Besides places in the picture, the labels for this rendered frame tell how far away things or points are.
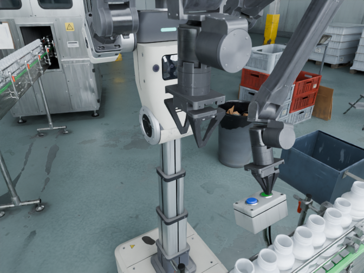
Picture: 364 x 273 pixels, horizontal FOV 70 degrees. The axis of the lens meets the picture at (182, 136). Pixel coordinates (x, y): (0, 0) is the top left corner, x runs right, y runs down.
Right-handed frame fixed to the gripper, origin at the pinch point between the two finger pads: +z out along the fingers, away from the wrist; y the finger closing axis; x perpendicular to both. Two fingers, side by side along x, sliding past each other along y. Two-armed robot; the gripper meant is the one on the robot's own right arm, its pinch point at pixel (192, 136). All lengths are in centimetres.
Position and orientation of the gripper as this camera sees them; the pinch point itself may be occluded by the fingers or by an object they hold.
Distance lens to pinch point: 50.2
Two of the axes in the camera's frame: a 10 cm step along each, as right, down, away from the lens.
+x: 8.5, -2.4, 4.6
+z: -0.1, 8.8, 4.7
